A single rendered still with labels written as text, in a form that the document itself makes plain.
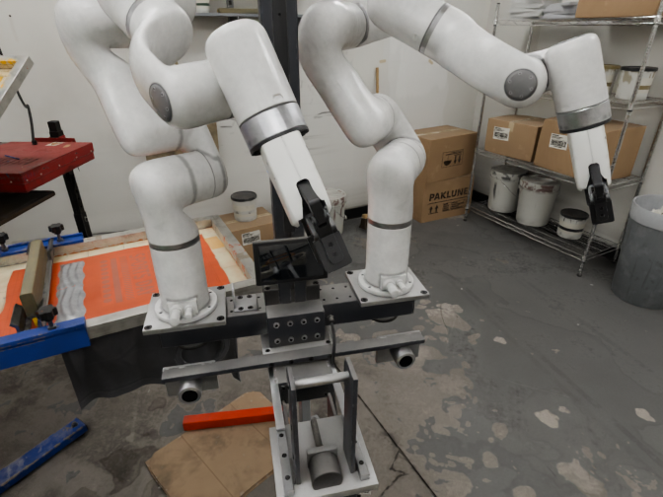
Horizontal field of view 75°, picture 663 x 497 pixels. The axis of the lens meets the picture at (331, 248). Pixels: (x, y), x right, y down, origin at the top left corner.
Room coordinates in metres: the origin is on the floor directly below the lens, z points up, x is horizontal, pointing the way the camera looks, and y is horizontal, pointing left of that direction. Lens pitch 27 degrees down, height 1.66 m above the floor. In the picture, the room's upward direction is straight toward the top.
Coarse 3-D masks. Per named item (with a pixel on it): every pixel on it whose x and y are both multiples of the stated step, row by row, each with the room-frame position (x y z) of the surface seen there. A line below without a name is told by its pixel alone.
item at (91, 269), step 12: (204, 240) 1.44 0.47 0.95; (108, 252) 1.34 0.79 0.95; (120, 252) 1.34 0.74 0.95; (132, 252) 1.34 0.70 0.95; (204, 252) 1.34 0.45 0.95; (60, 264) 1.25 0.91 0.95; (96, 264) 1.25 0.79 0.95; (12, 276) 1.17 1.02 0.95; (96, 276) 1.17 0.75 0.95; (12, 288) 1.10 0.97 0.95; (12, 300) 1.04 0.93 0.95
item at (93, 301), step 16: (208, 272) 1.20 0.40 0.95; (224, 272) 1.20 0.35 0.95; (96, 288) 1.10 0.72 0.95; (48, 304) 1.02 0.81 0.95; (96, 304) 1.02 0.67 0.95; (112, 304) 1.02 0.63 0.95; (128, 304) 1.02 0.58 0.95; (144, 304) 1.02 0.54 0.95; (0, 320) 0.94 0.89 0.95; (32, 320) 0.94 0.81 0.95; (0, 336) 0.87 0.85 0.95
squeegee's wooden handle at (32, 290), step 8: (40, 240) 1.23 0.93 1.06; (32, 248) 1.16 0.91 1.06; (40, 248) 1.18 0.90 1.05; (32, 256) 1.11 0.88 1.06; (40, 256) 1.14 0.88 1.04; (32, 264) 1.06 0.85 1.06; (40, 264) 1.11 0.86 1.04; (32, 272) 1.02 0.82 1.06; (40, 272) 1.07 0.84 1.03; (24, 280) 0.98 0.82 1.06; (32, 280) 0.98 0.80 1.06; (40, 280) 1.04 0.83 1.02; (24, 288) 0.94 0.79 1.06; (32, 288) 0.94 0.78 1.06; (40, 288) 1.01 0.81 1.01; (24, 296) 0.91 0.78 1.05; (32, 296) 0.92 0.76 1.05; (40, 296) 0.99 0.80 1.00; (24, 304) 0.91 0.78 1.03; (32, 304) 0.91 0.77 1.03; (32, 312) 0.91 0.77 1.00
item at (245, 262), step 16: (208, 224) 1.55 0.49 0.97; (224, 224) 1.51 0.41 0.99; (96, 240) 1.37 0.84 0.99; (112, 240) 1.39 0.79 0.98; (128, 240) 1.42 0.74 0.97; (224, 240) 1.38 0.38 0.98; (16, 256) 1.26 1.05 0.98; (240, 256) 1.24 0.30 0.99; (240, 288) 1.05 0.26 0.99; (256, 288) 1.07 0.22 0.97; (96, 320) 0.89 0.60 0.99; (112, 320) 0.90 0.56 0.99; (128, 320) 0.91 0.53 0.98; (144, 320) 0.93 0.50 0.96; (96, 336) 0.87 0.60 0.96
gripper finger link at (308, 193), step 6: (300, 180) 0.46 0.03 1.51; (306, 180) 0.45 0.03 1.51; (300, 186) 0.44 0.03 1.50; (306, 186) 0.44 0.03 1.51; (300, 192) 0.45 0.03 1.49; (306, 192) 0.43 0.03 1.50; (312, 192) 0.42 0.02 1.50; (306, 198) 0.42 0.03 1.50; (312, 198) 0.41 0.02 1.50; (318, 198) 0.41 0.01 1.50; (312, 204) 0.41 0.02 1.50; (318, 204) 0.41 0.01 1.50; (312, 210) 0.41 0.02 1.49; (318, 210) 0.41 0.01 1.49; (318, 216) 0.41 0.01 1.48; (324, 216) 0.41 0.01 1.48; (318, 222) 0.41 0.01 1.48; (324, 222) 0.42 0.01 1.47
